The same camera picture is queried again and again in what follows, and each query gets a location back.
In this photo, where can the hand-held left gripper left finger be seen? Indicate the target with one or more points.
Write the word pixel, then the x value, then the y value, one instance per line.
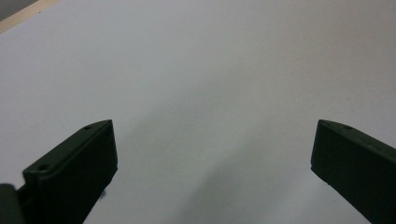
pixel 74 174

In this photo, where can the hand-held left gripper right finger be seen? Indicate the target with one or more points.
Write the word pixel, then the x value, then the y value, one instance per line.
pixel 355 165

